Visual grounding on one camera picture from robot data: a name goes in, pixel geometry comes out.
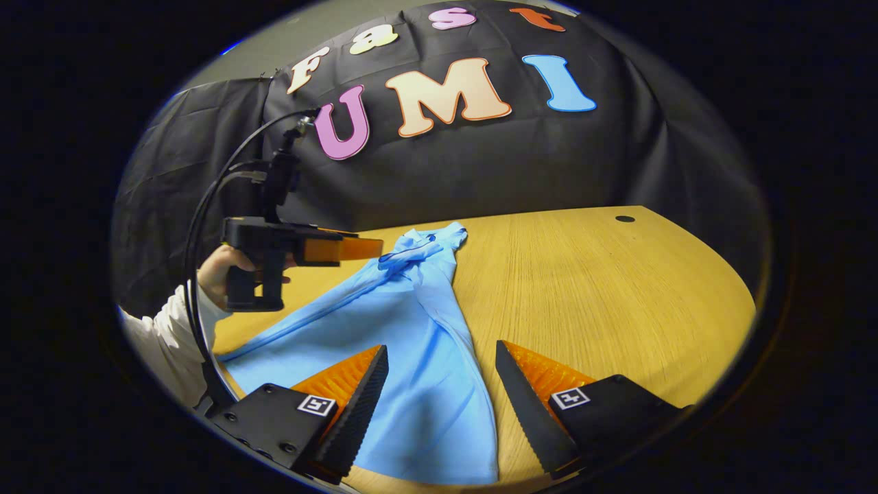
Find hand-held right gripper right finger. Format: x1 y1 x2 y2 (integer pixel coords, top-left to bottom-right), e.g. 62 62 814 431
495 340 693 481

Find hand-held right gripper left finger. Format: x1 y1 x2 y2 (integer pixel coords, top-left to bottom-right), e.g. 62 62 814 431
206 344 389 486

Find light blue T-shirt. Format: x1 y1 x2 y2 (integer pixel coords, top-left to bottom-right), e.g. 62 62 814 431
218 222 500 486

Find black backdrop cloth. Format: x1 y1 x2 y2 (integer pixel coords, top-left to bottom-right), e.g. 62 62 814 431
110 0 772 320

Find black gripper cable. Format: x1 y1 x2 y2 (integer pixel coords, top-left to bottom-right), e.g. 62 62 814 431
182 108 322 412

